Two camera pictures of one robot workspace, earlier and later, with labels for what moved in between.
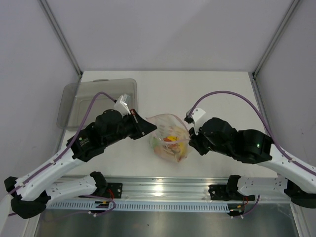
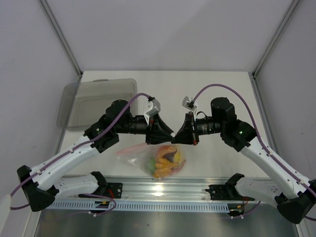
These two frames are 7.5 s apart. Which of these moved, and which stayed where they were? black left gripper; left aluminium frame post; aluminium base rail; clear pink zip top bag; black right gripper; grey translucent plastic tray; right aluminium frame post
Moved: black left gripper; clear pink zip top bag; black right gripper
Stayed: right aluminium frame post; grey translucent plastic tray; aluminium base rail; left aluminium frame post
